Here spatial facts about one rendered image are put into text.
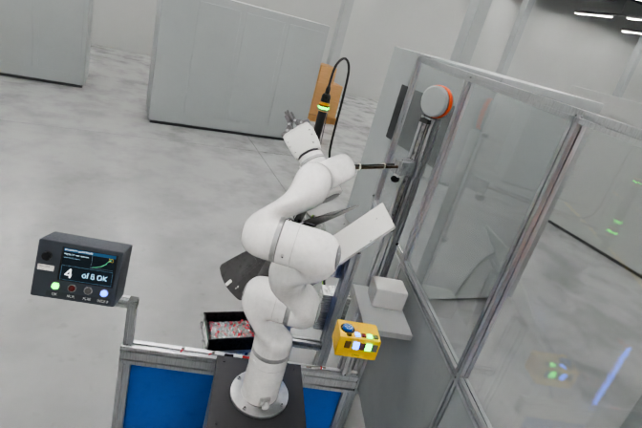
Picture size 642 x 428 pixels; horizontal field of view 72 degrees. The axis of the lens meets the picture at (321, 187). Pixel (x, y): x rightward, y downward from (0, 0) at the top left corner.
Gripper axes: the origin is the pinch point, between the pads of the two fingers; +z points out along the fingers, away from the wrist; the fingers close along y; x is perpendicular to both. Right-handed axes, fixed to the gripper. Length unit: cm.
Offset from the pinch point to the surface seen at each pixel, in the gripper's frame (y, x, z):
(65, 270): -85, 16, -14
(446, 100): 60, -73, 1
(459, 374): 6, -52, -103
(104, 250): -72, 13, -14
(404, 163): 28, -79, -14
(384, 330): -17, -82, -79
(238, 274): -60, -50, -29
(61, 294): -91, 14, -20
